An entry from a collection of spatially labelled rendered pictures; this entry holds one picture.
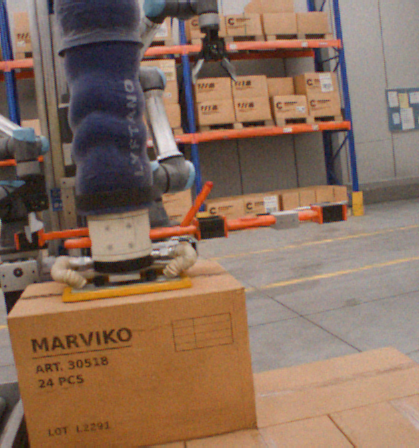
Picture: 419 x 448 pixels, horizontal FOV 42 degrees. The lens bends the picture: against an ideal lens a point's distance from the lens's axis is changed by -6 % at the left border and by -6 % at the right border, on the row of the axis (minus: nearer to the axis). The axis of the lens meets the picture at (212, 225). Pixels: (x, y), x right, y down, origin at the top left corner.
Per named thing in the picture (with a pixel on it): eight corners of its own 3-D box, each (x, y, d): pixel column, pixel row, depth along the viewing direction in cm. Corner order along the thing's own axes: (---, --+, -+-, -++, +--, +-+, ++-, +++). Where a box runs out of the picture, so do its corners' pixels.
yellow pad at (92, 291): (62, 303, 143) (59, 284, 143) (65, 294, 153) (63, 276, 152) (192, 287, 148) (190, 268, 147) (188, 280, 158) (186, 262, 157)
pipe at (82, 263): (60, 288, 145) (57, 266, 144) (69, 270, 169) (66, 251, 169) (190, 272, 150) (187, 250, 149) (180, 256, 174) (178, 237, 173)
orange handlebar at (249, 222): (26, 257, 152) (24, 244, 151) (41, 242, 181) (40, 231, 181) (350, 217, 165) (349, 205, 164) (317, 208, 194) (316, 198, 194)
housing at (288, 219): (276, 230, 161) (275, 214, 161) (270, 228, 168) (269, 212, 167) (300, 227, 162) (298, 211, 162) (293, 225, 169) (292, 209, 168)
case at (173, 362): (32, 465, 139) (5, 317, 134) (49, 402, 178) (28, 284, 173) (257, 427, 149) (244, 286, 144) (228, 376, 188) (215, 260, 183)
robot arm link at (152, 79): (154, 200, 221) (118, 74, 227) (184, 194, 230) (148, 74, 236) (170, 189, 212) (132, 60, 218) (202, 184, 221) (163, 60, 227)
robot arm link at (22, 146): (22, 129, 181) (40, 126, 177) (26, 162, 182) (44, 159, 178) (5, 130, 174) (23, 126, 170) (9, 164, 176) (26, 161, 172)
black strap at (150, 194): (72, 212, 144) (70, 196, 144) (79, 205, 167) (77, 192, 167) (159, 201, 148) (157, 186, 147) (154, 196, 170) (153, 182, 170)
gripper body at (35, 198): (47, 212, 176) (42, 174, 174) (21, 215, 175) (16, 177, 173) (49, 210, 183) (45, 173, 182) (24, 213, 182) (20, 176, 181)
